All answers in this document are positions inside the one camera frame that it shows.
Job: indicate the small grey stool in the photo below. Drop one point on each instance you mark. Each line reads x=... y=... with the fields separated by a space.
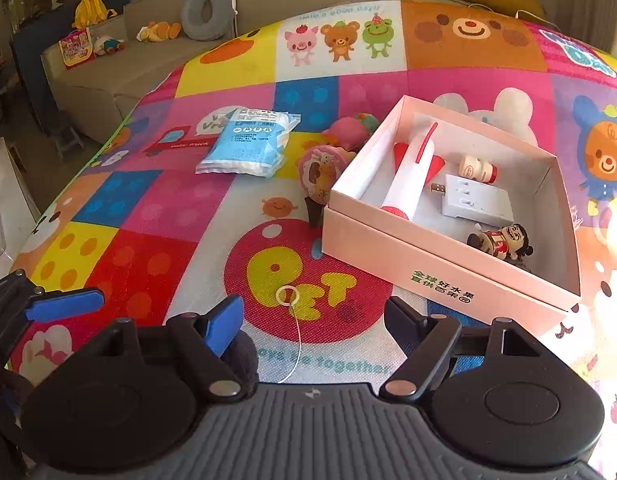
x=68 y=140

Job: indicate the white rectangular case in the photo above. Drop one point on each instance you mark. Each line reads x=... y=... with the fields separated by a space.
x=481 y=200

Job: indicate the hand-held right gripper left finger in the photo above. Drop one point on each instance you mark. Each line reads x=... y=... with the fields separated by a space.
x=223 y=325

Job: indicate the small cream toy bottle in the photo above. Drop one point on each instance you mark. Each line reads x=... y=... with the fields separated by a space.
x=476 y=167

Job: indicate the pink cardboard box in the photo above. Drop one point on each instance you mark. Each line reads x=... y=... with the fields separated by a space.
x=438 y=270

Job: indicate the pink round cartoon toy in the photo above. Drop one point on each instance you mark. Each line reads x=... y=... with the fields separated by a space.
x=321 y=172

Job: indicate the pink picture book box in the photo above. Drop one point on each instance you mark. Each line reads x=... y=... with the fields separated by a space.
x=77 y=49

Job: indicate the wind-up doll figurine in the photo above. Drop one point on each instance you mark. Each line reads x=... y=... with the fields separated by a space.
x=503 y=242

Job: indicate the beige sofa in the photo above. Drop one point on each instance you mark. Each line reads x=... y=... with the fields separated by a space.
x=118 y=77

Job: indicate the black plush toy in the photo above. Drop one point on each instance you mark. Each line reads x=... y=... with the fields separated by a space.
x=243 y=365

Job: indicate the colourful cartoon play mat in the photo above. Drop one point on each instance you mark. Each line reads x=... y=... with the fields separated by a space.
x=178 y=210

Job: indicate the blue wet wipes packet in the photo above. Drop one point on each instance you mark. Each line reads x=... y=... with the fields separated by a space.
x=248 y=140

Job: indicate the grey neck pillow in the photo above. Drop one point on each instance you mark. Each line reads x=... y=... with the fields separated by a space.
x=201 y=15

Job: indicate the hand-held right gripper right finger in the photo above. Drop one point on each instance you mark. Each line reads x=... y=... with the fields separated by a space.
x=406 y=327

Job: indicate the pink and green squishy toy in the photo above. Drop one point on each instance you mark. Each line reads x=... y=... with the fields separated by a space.
x=348 y=132

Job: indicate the orange plush toy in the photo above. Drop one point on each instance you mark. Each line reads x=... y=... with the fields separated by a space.
x=158 y=31

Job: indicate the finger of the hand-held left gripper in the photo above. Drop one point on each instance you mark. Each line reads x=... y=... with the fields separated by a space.
x=63 y=302

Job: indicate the multicoloured plush toy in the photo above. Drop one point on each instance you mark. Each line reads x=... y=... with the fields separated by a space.
x=108 y=46

